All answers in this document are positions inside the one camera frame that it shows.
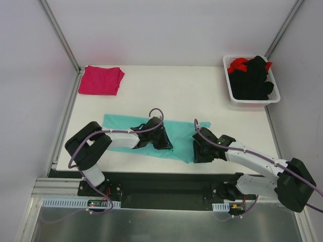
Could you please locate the teal t shirt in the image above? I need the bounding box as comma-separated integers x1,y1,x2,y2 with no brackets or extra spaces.
102,114,195,163

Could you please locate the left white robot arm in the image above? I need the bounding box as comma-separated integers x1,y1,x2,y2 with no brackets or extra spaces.
65,116,173,196

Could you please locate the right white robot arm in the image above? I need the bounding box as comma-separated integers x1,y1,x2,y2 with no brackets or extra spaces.
192,127,316,212

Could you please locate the black t shirt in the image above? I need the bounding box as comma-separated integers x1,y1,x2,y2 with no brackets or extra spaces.
229,72,273,100

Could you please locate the folded pink t shirt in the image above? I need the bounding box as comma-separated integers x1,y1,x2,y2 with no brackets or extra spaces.
78,66,125,96

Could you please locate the red t shirt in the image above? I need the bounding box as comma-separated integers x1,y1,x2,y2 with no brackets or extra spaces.
227,55,273,74

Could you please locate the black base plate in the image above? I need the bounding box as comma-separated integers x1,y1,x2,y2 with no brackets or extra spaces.
49,170,257,210

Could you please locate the right grey cable duct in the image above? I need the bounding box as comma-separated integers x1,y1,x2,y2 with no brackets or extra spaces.
212,202,230,212

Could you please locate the grey cable duct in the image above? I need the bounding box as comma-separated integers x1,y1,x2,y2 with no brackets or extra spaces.
42,198,112,209
212,202,230,212

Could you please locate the aluminium front rail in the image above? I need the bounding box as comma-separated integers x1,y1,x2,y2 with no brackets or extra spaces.
31,177,84,201

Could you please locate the left grey cable duct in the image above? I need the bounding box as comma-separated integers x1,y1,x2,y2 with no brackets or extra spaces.
42,198,112,209

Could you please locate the right aluminium frame post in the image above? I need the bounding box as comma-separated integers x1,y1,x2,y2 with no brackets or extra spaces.
264,0,306,59

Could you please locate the aluminium frame post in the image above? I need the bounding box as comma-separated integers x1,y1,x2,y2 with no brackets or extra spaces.
264,0,306,59
38,0,81,74

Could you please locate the left aluminium frame post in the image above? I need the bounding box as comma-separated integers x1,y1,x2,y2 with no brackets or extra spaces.
38,0,81,74

